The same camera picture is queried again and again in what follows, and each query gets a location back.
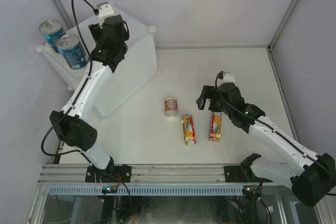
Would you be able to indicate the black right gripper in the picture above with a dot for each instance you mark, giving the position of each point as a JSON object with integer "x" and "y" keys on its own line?
{"x": 209, "y": 92}

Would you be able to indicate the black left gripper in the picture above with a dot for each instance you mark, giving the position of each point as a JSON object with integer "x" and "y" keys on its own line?
{"x": 96, "y": 32}

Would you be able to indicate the dark blue tall can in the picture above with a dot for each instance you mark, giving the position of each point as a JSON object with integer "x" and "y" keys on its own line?
{"x": 72, "y": 50}

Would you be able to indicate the light blue labelled can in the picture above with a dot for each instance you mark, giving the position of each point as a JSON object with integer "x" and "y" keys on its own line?
{"x": 52, "y": 30}

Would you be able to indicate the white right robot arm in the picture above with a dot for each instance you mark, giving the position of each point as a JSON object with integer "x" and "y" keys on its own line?
{"x": 309, "y": 175}

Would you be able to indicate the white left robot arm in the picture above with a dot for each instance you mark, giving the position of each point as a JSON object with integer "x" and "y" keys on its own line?
{"x": 71, "y": 123}

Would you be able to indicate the right red sardine tin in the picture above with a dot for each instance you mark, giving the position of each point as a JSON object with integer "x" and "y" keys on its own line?
{"x": 215, "y": 127}

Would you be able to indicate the red sardine tin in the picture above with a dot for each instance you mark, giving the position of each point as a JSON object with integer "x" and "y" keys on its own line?
{"x": 188, "y": 129}
{"x": 215, "y": 127}

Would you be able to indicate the pink portrait labelled can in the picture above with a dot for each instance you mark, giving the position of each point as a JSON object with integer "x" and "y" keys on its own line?
{"x": 170, "y": 107}

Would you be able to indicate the left red sardine tin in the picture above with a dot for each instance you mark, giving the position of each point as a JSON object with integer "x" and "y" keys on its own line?
{"x": 188, "y": 129}

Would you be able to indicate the white plastic cube cabinet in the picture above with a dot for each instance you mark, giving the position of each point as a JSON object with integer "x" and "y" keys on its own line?
{"x": 137, "y": 68}

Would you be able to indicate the right controller circuit board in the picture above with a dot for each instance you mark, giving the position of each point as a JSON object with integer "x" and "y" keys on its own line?
{"x": 250, "y": 189}

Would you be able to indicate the controller circuit board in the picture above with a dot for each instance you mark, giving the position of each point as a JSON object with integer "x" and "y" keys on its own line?
{"x": 250, "y": 189}
{"x": 109, "y": 189}

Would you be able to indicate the left controller circuit board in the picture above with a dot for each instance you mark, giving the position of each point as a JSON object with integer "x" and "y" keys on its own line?
{"x": 109, "y": 189}

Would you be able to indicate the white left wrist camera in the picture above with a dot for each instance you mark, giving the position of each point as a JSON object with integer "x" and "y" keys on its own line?
{"x": 105, "y": 10}

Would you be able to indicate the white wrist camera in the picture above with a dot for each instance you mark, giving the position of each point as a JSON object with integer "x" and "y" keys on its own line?
{"x": 105, "y": 10}
{"x": 226, "y": 77}

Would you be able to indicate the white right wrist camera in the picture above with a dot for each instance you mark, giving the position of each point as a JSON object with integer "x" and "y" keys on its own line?
{"x": 226, "y": 77}

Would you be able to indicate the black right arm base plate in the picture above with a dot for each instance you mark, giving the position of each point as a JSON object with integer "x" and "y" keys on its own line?
{"x": 237, "y": 174}

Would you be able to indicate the aluminium frame rail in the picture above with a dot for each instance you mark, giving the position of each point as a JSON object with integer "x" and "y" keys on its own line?
{"x": 161, "y": 174}

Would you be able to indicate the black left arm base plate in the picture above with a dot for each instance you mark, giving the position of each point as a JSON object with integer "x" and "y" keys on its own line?
{"x": 120, "y": 173}

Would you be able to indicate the slotted grey cable duct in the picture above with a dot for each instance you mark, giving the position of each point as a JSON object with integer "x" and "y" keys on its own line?
{"x": 150, "y": 190}

